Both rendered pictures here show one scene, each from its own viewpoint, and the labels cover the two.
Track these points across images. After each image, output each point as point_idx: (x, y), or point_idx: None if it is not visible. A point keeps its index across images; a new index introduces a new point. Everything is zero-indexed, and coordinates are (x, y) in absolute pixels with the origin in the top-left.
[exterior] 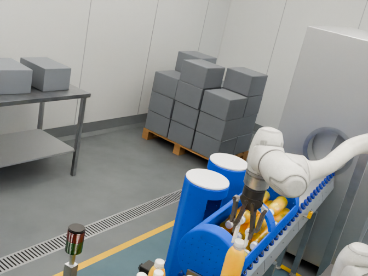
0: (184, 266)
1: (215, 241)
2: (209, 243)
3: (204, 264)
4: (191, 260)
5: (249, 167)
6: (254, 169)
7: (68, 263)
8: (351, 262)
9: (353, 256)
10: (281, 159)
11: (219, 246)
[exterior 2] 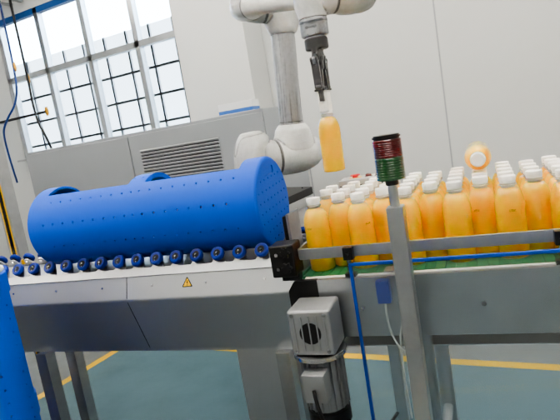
0: (267, 230)
1: (269, 167)
2: (267, 174)
3: (274, 206)
4: (268, 215)
5: (321, 10)
6: (329, 7)
7: (398, 206)
8: (266, 141)
9: (262, 136)
10: None
11: (273, 168)
